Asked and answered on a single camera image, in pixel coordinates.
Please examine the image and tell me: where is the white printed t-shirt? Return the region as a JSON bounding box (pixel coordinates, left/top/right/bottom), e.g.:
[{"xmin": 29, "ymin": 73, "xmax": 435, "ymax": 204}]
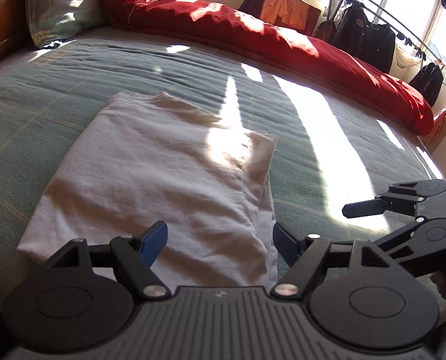
[{"xmin": 17, "ymin": 93, "xmax": 278, "ymax": 289}]

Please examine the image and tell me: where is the metal clothes rack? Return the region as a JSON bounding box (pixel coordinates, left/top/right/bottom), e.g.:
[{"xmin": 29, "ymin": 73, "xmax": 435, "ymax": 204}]
[{"xmin": 330, "ymin": 0, "xmax": 444, "ymax": 67}]

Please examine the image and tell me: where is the green plaid bed blanket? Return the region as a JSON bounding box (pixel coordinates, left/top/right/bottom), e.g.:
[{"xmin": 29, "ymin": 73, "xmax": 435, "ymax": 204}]
[{"xmin": 0, "ymin": 28, "xmax": 442, "ymax": 305}]

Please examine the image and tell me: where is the orange curtain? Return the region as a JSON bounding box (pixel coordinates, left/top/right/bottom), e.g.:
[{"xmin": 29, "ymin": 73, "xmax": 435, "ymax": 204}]
[{"xmin": 422, "ymin": 107, "xmax": 446, "ymax": 153}]

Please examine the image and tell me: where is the black hanging jacket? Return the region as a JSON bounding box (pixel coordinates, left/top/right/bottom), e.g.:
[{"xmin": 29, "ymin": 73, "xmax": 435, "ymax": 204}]
[{"xmin": 409, "ymin": 63, "xmax": 444, "ymax": 107}]

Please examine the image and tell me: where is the cream hanging garment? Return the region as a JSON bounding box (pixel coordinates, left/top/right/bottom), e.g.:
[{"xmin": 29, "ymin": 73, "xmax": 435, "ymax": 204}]
[{"xmin": 391, "ymin": 45, "xmax": 422, "ymax": 69}]

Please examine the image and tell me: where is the dark hanging jacket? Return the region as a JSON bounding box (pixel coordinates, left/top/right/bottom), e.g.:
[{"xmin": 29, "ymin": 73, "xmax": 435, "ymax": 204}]
[{"xmin": 313, "ymin": 2, "xmax": 396, "ymax": 73}]

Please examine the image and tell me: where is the red duvet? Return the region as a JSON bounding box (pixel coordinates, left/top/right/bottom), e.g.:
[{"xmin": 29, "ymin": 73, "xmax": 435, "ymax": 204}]
[{"xmin": 99, "ymin": 0, "xmax": 434, "ymax": 137}]

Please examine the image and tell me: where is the orange hanging garment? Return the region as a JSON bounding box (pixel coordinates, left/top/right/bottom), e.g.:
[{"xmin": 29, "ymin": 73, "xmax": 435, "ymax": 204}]
[{"xmin": 260, "ymin": 0, "xmax": 320, "ymax": 35}]

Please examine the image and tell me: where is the green plaid pillow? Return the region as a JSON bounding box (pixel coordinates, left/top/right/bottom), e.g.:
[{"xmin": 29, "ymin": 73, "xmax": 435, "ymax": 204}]
[{"xmin": 26, "ymin": 0, "xmax": 104, "ymax": 49}]

